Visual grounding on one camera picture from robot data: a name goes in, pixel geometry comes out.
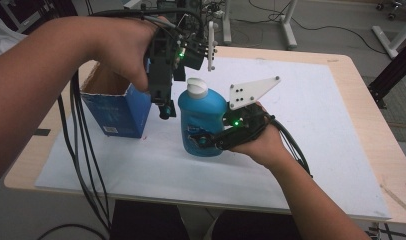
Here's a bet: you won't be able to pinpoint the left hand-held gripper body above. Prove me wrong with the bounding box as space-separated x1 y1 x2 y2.
145 20 219 104

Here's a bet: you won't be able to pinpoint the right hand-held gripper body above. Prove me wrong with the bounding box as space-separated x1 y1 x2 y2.
212 75 281 152

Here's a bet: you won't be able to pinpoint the blue bottle with white cap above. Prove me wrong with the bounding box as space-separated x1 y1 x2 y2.
177 77 229 158

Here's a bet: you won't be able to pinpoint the blue cardboard box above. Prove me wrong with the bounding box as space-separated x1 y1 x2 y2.
80 61 153 139

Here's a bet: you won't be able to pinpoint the person's right hand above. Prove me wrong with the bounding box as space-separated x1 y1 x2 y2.
229 101 293 170

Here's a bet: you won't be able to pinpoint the person's left hand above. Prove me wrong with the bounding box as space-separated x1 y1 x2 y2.
87 14 169 93

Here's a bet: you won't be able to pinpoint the black computer tower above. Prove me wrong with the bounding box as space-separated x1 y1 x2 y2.
156 0 205 16

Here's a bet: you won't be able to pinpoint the white metal stand leg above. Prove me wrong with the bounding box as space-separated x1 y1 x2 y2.
280 0 299 51
371 19 406 60
220 0 233 46

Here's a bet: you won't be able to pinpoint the white paper sheet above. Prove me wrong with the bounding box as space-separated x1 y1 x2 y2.
34 56 392 221

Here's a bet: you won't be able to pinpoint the person's left leg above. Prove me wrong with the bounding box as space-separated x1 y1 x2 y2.
109 199 191 240

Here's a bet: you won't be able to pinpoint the grey floor mat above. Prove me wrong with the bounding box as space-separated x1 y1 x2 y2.
362 75 406 144

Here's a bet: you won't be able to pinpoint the person's white shirt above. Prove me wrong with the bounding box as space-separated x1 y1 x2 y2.
0 9 27 61

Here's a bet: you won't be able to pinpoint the chair castor wheels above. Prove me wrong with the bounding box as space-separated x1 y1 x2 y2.
375 0 406 21

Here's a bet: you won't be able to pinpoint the black cable bundle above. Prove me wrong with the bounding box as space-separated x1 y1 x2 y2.
265 114 314 178
57 8 205 234

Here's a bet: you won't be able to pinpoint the black aluminium frame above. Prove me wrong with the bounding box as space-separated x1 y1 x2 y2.
367 39 406 109
0 0 79 34

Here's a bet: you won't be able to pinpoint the thin black floor cable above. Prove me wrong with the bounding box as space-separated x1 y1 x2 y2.
35 223 109 240
290 16 389 56

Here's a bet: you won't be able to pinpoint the black bracket under table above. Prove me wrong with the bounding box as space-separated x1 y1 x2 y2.
365 223 406 240

